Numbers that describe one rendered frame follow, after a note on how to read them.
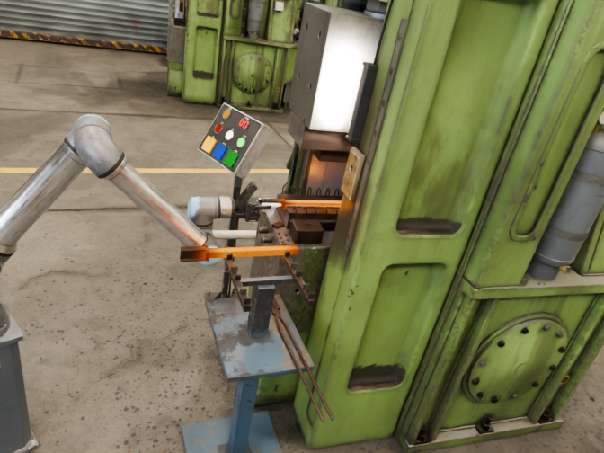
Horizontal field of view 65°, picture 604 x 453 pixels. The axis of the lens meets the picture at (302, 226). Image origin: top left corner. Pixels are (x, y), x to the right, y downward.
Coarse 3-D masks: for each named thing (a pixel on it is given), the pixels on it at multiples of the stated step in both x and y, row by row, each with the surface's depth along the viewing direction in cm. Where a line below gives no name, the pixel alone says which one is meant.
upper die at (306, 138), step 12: (300, 120) 184; (300, 132) 184; (312, 132) 181; (324, 132) 183; (336, 132) 184; (300, 144) 184; (312, 144) 184; (324, 144) 185; (336, 144) 187; (348, 144) 188
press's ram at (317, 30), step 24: (312, 24) 172; (336, 24) 158; (360, 24) 161; (312, 48) 172; (336, 48) 162; (360, 48) 165; (312, 72) 172; (336, 72) 167; (360, 72) 169; (312, 96) 172; (336, 96) 171; (312, 120) 173; (336, 120) 176
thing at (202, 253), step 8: (184, 248) 158; (192, 248) 159; (200, 248) 160; (208, 248) 161; (216, 248) 163; (224, 248) 164; (232, 248) 165; (240, 248) 166; (248, 248) 167; (256, 248) 168; (264, 248) 169; (272, 248) 170; (280, 248) 171; (288, 248) 171; (296, 248) 172; (184, 256) 159; (192, 256) 160; (200, 256) 161; (208, 256) 160; (216, 256) 162; (224, 256) 163; (240, 256) 165; (248, 256) 166
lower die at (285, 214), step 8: (280, 208) 208; (288, 208) 200; (312, 208) 204; (320, 208) 205; (328, 208) 207; (280, 216) 208; (288, 216) 198; (304, 216) 199; (312, 216) 200; (320, 216) 202; (328, 216) 203; (288, 224) 199
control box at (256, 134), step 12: (228, 108) 244; (216, 120) 247; (228, 120) 241; (240, 120) 236; (252, 120) 232; (216, 132) 244; (240, 132) 234; (252, 132) 229; (264, 132) 230; (216, 144) 242; (228, 144) 237; (252, 144) 228; (264, 144) 233; (240, 156) 230; (252, 156) 231; (228, 168) 232; (240, 168) 230
